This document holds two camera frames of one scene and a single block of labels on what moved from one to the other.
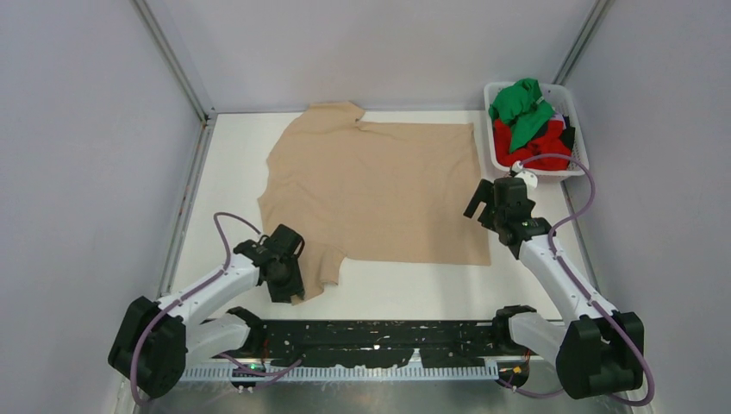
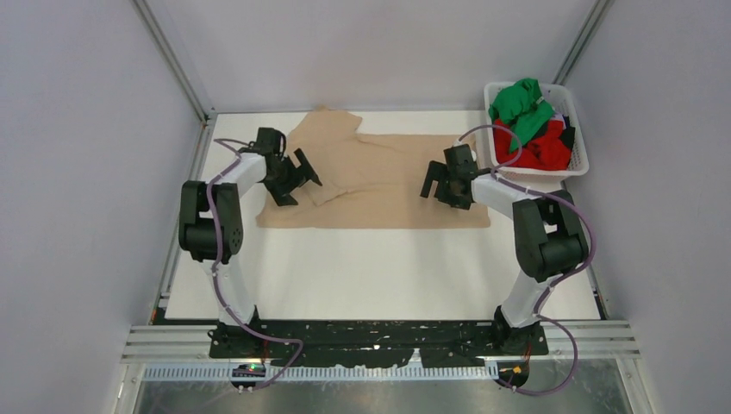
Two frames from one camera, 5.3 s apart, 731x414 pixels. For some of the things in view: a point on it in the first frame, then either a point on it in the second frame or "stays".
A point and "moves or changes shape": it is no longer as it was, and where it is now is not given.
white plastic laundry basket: x=562 y=103 stays
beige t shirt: x=405 y=192 moves or changes shape
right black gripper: x=486 y=193 to x=439 y=172
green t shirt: x=521 y=105 stays
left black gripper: x=294 y=287 to x=300 y=175
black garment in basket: x=567 y=136 stays
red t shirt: x=551 y=142 stays
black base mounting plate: x=370 y=343 stays
